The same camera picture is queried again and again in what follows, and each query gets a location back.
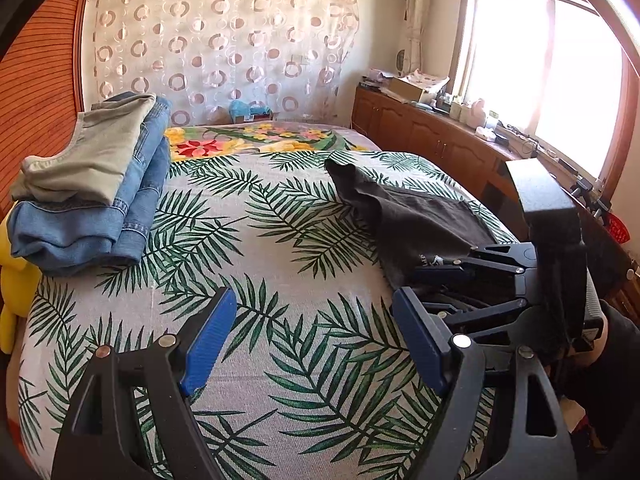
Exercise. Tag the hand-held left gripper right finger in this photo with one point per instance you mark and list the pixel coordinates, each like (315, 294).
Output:
(420, 340)

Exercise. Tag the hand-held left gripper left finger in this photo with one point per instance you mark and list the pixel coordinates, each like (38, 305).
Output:
(210, 340)

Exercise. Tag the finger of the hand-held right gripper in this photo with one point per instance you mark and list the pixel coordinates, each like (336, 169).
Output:
(440, 274)
(490, 317)

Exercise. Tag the black pants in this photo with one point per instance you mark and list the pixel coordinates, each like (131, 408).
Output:
(410, 215)

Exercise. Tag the person's right forearm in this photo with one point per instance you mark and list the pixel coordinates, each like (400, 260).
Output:
(622, 360)

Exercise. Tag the folded grey-green pants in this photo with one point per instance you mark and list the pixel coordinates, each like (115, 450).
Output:
(90, 150)

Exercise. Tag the red plastic basket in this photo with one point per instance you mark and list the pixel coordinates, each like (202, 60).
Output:
(620, 230)

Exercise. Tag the leaf-print bed sheet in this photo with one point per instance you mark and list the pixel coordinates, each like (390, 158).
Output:
(300, 260)

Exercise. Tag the window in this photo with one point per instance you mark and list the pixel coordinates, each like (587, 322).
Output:
(540, 60)

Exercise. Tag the wooden cabinet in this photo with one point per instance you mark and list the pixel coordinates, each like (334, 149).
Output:
(425, 135)

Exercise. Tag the folded blue jeans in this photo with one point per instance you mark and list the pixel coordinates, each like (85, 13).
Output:
(100, 235)

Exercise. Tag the patterned white cloth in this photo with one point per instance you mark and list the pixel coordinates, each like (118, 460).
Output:
(427, 80)

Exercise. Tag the cardboard box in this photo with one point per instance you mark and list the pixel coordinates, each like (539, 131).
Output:
(402, 89)

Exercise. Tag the small round mirror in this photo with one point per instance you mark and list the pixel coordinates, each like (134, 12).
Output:
(402, 60)

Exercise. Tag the yellow plush toy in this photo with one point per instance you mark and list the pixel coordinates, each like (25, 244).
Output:
(12, 280)

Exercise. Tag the floral pillow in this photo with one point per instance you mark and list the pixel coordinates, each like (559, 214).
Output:
(260, 137)

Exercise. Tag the beige window curtain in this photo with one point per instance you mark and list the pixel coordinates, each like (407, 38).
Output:
(412, 20)

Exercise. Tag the blue cloth bundle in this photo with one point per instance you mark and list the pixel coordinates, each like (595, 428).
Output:
(245, 109)

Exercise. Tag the circle-patterned sheer curtain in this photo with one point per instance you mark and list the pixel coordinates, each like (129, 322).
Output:
(225, 40)

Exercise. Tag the wooden louvered wardrobe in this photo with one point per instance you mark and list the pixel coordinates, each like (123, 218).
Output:
(35, 85)

